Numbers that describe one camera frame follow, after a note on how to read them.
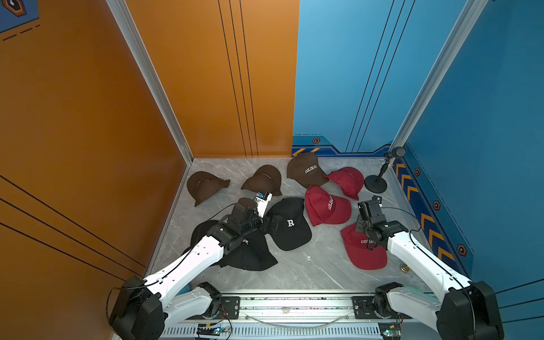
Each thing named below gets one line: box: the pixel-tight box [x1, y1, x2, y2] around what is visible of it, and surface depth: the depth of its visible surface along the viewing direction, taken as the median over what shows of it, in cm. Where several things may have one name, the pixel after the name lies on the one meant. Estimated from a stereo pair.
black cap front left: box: [219, 230, 279, 272], surface depth 79 cm
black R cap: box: [267, 196, 313, 251], surface depth 93 cm
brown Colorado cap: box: [286, 152, 330, 190], surface depth 111 cm
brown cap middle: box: [240, 164, 283, 197], surface depth 107 cm
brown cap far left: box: [187, 170, 231, 207], surface depth 104 cm
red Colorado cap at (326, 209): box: [305, 185, 353, 226], surface depth 96 cm
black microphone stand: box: [364, 146, 407, 195], surface depth 110 cm
